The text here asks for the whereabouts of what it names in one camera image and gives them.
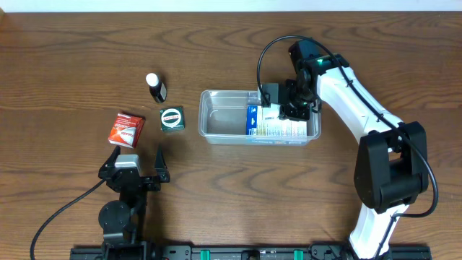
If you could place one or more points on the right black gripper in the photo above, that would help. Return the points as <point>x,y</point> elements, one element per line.
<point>290,110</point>

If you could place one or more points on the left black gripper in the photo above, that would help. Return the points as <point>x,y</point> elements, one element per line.
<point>161,172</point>

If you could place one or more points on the white green medicine box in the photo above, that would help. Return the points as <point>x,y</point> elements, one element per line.
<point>268,113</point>

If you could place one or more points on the red white Panadol box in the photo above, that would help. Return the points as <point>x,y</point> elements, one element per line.
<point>126,130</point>

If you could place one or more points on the dark green square box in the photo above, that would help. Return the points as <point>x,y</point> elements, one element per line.
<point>172,119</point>

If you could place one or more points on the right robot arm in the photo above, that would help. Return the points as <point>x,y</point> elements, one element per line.
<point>392,176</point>

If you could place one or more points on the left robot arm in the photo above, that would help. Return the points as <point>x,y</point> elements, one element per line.
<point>122,219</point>

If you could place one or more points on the clear plastic container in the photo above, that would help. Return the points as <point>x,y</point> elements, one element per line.
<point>222,120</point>

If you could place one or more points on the black bottle white cap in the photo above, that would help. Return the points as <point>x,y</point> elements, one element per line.
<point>157,88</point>

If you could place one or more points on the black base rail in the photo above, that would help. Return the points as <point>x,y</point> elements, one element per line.
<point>314,252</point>

